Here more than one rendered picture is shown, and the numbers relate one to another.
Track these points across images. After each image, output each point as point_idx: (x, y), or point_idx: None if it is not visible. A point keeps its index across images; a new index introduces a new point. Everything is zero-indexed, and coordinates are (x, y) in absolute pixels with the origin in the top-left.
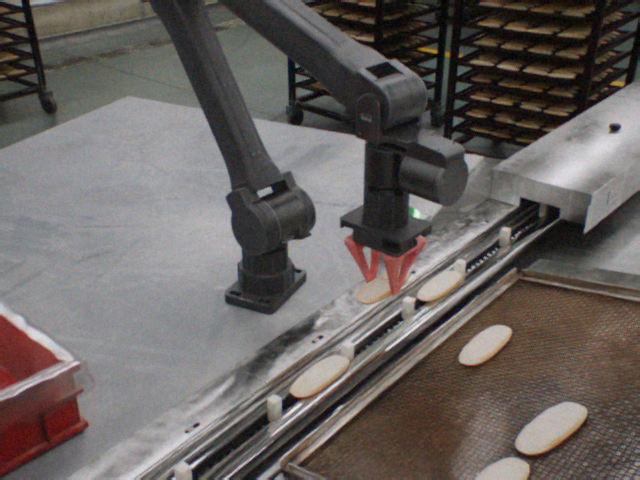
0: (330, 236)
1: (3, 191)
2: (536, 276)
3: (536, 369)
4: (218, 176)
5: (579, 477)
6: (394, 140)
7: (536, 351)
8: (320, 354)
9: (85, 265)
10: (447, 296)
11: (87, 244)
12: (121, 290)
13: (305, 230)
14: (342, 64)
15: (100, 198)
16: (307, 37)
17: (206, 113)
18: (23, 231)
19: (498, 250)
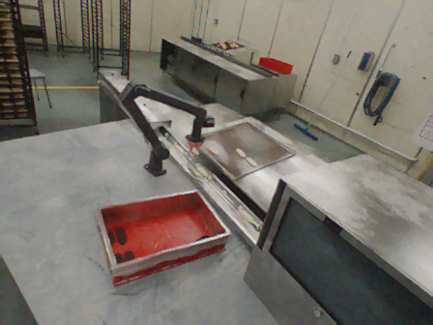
0: (136, 154)
1: (25, 199)
2: None
3: (223, 149)
4: (73, 157)
5: (251, 155)
6: (205, 118)
7: (217, 147)
8: None
9: (112, 192)
10: (186, 149)
11: (98, 190)
12: (134, 190)
13: None
14: (195, 106)
15: (62, 181)
16: (185, 103)
17: (144, 130)
18: (72, 200)
19: (170, 138)
